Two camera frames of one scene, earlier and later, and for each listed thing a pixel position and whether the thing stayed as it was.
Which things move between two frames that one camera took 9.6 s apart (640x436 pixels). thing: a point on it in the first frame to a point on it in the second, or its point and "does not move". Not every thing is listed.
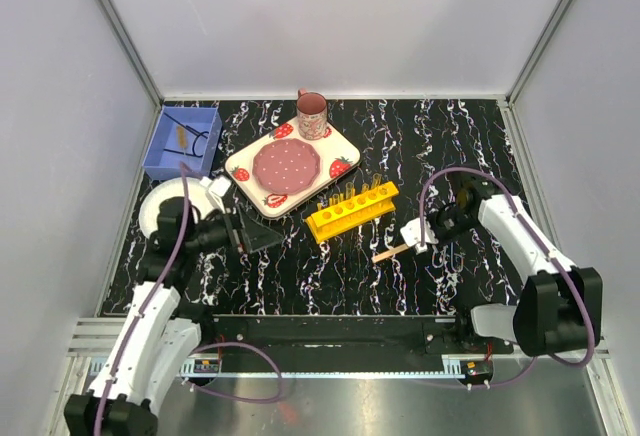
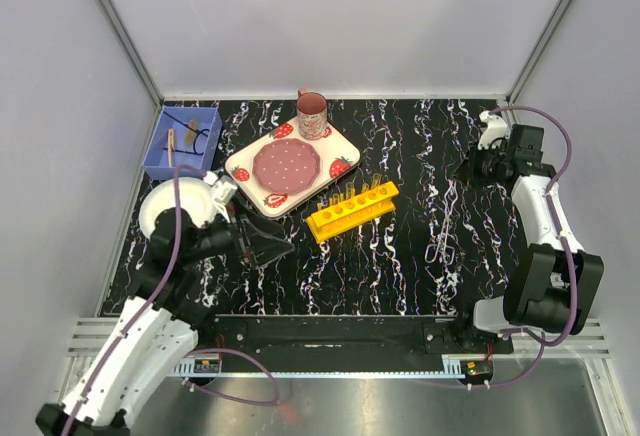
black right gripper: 442,239 to 466,173
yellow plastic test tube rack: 352,211 does not move
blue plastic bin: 183,134 does not move
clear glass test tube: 376,180 does not move
